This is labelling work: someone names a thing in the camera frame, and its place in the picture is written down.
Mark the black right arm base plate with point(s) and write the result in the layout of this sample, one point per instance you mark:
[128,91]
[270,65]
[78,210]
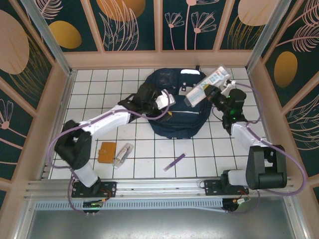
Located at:
[211,188]

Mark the purple pen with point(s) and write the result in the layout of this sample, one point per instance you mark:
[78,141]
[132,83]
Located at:
[174,162]

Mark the grey metal sheet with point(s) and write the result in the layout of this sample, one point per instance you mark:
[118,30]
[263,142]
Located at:
[159,225]

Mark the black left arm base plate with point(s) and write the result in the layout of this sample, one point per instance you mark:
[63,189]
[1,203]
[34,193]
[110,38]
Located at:
[109,189]

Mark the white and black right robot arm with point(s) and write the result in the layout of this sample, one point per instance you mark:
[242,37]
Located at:
[266,169]

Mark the aluminium mounting rail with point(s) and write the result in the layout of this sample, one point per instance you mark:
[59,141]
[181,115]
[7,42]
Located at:
[159,185]

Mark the navy blue backpack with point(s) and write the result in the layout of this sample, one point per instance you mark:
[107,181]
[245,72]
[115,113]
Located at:
[179,124]

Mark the clear plastic stationery pack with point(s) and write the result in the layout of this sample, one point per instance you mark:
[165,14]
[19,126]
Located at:
[123,155]

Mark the brown leather card wallet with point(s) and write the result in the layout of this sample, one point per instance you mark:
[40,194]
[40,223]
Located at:
[107,152]

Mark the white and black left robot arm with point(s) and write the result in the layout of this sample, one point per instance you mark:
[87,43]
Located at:
[104,119]

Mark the small electronics board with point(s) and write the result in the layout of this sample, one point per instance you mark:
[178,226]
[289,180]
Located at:
[93,204]
[236,201]

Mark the aluminium frame post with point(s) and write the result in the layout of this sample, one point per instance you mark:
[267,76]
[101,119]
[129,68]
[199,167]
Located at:
[266,35]
[49,39]

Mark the clear ruler set package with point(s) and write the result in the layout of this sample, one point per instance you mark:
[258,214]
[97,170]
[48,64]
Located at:
[199,92]

